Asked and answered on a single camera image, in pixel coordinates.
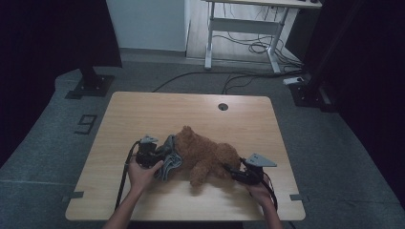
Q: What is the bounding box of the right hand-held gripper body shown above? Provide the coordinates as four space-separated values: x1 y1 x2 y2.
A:
233 153 278 186

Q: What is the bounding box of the person's right hand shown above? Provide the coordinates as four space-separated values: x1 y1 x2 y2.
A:
246 178 277 208

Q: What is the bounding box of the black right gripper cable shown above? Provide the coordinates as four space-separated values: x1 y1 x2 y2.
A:
263 173 279 212

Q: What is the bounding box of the black stand base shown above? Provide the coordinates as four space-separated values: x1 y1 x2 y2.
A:
64 65 116 100

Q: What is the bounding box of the black metal frame stand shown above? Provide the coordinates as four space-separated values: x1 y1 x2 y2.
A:
288 0 366 114

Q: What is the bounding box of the dark curtain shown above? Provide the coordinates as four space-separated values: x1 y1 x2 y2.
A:
0 0 123 168
302 0 405 208

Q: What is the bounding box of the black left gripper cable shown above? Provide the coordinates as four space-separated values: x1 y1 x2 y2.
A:
114 140 141 212

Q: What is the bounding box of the tangled black cable bundle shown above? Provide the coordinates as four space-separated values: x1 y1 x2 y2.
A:
212 3 304 73

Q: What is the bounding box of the white power strip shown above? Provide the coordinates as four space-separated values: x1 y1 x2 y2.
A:
283 76 306 86

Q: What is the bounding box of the brown plush teddy bear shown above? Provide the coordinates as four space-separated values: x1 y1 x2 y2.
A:
173 125 242 188

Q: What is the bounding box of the white desk frame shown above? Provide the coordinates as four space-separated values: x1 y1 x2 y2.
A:
202 0 323 74

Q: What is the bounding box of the long black floor cable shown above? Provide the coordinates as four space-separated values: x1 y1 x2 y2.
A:
152 70 289 94

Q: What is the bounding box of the person's left hand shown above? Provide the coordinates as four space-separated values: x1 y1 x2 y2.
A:
127 157 164 195

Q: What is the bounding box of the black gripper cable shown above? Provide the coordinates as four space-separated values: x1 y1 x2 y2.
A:
114 140 141 212
263 173 279 212

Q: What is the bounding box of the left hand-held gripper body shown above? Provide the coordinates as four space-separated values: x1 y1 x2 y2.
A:
135 135 167 170

